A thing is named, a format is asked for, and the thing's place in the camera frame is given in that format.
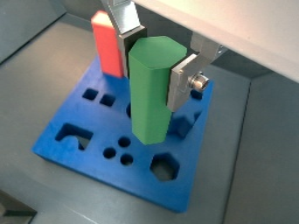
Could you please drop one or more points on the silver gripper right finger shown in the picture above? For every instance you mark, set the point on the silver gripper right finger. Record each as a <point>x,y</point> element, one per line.
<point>187,76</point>

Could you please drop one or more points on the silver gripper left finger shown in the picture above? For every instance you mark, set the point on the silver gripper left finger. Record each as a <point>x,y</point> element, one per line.
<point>130,31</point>

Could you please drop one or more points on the green hexagon block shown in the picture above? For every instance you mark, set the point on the green hexagon block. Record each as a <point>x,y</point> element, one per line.
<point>151,58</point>

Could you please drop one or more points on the blue shape sorter board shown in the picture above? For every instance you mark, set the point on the blue shape sorter board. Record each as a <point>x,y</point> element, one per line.
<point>88,138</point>

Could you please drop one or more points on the red square block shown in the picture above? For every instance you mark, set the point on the red square block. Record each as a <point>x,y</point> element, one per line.
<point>106,39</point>

